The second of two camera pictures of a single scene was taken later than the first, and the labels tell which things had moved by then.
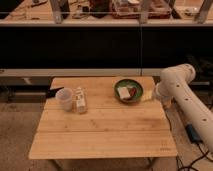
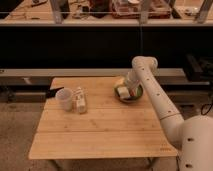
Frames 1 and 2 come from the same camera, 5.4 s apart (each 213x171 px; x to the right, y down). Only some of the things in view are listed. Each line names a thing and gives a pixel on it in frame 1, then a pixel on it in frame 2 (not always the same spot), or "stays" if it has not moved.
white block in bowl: x=123 y=92 stays
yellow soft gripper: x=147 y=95 -> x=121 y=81
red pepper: x=132 y=91 stays
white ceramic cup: x=65 y=98 stays
